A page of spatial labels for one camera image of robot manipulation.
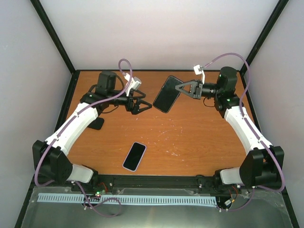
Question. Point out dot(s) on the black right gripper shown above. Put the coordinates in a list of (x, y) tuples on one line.
[(195, 89)]

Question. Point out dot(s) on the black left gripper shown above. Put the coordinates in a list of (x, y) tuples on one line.
[(134, 109)]

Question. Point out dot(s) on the black phone case with ring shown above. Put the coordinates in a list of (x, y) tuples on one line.
[(167, 95)]

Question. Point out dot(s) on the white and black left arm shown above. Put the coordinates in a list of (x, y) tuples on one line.
[(50, 156)]

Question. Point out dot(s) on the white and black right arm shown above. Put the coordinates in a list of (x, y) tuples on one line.
[(263, 162)]

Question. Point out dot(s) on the black phone case on table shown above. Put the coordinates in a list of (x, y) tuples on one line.
[(96, 124)]

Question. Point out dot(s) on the phone with lilac case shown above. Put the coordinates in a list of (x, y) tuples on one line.
[(134, 156)]

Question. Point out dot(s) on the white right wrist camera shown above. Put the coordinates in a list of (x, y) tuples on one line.
[(199, 70)]

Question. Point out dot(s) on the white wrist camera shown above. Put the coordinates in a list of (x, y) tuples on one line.
[(132, 83), (199, 70)]

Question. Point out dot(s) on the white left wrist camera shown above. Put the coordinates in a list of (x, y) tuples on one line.
[(132, 83)]

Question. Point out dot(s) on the black frame rail base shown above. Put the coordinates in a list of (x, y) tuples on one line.
[(199, 184)]

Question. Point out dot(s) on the black left frame post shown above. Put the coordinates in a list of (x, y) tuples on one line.
[(53, 34)]

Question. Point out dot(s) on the black frame post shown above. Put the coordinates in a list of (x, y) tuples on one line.
[(53, 34), (274, 16)]

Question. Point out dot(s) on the black right frame post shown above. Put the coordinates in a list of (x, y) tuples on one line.
[(274, 16)]

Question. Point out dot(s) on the light blue cable duct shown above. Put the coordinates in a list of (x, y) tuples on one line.
[(130, 199)]

